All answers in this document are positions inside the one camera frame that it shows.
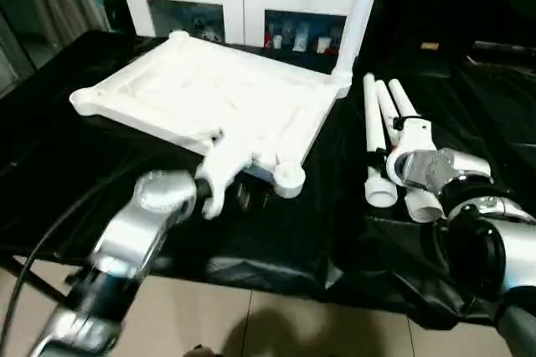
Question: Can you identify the white plastic table top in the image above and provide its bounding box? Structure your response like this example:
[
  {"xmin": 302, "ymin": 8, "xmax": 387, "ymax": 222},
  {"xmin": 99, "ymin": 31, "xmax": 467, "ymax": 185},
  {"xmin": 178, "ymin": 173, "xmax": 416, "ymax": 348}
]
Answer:
[{"xmin": 70, "ymin": 30, "xmax": 353, "ymax": 199}]

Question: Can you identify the white plastic table leg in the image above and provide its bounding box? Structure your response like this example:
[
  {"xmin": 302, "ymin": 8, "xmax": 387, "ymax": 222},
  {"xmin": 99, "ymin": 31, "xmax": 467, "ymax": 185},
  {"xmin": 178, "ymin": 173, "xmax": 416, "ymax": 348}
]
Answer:
[
  {"xmin": 362, "ymin": 73, "xmax": 399, "ymax": 208},
  {"xmin": 387, "ymin": 78, "xmax": 421, "ymax": 123},
  {"xmin": 332, "ymin": 0, "xmax": 385, "ymax": 96},
  {"xmin": 374, "ymin": 80, "xmax": 446, "ymax": 223}
]

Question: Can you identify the black work mat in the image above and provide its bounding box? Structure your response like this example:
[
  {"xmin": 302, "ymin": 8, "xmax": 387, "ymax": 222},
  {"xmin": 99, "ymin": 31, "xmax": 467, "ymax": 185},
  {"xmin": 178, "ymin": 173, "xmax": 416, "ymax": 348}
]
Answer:
[{"xmin": 0, "ymin": 30, "xmax": 536, "ymax": 331}]

